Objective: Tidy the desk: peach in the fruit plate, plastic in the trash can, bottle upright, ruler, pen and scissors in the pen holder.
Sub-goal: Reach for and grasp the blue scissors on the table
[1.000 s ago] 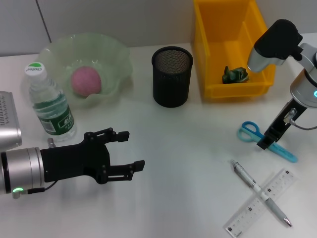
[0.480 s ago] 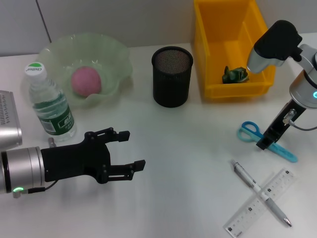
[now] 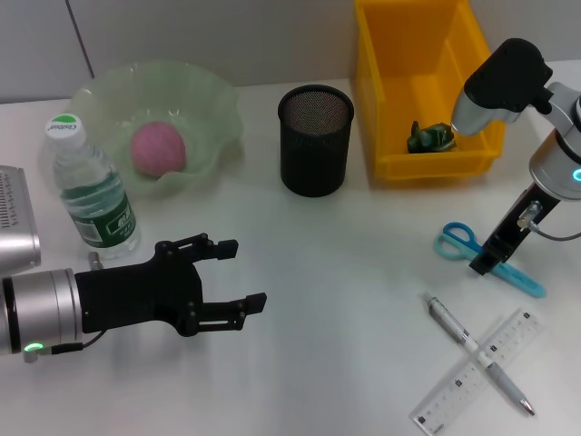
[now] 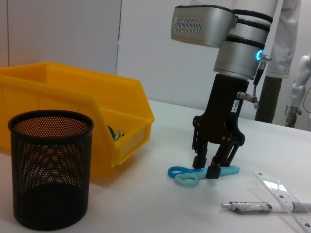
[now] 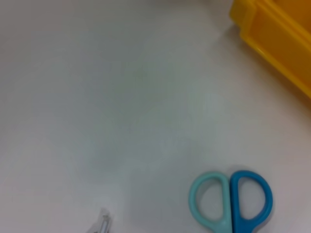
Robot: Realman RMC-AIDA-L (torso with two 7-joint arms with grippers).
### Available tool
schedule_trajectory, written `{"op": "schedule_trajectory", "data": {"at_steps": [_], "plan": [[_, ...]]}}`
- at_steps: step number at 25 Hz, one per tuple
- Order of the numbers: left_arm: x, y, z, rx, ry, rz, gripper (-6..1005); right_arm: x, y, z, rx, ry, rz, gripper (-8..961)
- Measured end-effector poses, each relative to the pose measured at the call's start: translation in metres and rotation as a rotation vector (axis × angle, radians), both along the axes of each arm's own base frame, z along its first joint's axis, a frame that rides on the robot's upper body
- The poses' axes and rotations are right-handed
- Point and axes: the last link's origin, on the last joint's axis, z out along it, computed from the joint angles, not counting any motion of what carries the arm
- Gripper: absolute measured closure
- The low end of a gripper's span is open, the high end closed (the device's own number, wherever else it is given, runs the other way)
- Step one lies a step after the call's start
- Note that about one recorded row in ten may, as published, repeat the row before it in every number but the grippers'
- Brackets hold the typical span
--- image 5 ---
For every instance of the yellow plastic bin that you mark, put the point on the yellow plastic bin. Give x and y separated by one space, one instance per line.
274 36

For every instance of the blue scissors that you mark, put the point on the blue scissors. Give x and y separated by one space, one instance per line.
229 206

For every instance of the white grey pen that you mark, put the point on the white grey pen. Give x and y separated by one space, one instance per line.
103 222

